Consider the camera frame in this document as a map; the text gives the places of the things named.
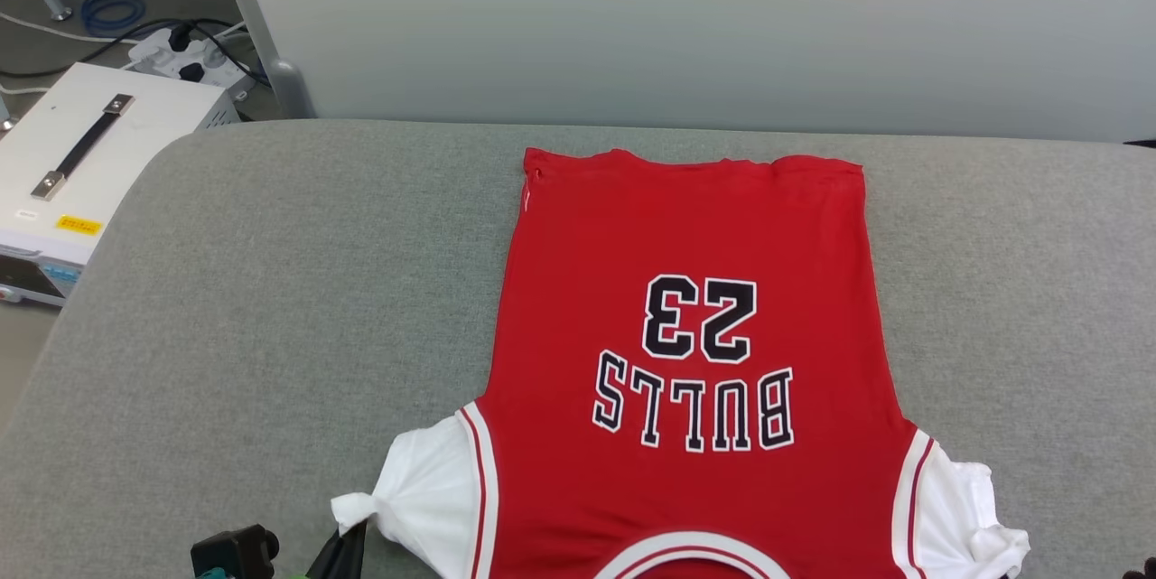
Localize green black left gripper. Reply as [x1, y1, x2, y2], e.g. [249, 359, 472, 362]
[275, 520, 368, 579]

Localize red basketball jersey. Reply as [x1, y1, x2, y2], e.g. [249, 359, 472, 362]
[330, 147, 1030, 579]

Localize white box device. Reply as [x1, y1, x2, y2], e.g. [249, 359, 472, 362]
[0, 62, 240, 307]

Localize white power strip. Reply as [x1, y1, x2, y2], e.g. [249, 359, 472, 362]
[125, 23, 256, 101]

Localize black metal carry handle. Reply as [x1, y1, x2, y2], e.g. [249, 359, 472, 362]
[30, 94, 136, 201]

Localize thick grey metal post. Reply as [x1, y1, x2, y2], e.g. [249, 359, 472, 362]
[206, 0, 317, 119]

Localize black floor cable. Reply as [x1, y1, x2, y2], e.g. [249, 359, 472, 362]
[0, 14, 272, 88]

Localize blue cable coil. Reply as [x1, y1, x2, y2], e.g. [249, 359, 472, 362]
[79, 0, 147, 38]

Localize white floor cable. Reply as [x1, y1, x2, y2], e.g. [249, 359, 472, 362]
[0, 10, 132, 47]

